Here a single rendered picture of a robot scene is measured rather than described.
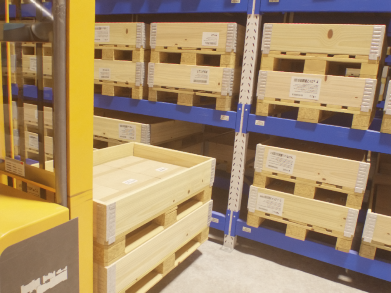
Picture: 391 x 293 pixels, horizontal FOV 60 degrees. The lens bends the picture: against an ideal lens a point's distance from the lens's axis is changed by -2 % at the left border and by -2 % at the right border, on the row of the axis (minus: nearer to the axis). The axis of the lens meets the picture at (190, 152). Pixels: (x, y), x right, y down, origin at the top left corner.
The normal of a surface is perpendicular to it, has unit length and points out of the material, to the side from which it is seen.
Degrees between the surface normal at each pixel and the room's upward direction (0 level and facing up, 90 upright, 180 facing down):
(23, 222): 0
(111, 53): 90
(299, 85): 90
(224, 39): 90
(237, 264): 0
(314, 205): 90
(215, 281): 0
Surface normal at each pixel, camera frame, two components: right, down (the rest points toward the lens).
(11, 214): 0.07, -0.97
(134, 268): 0.87, 0.18
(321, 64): -0.51, 0.17
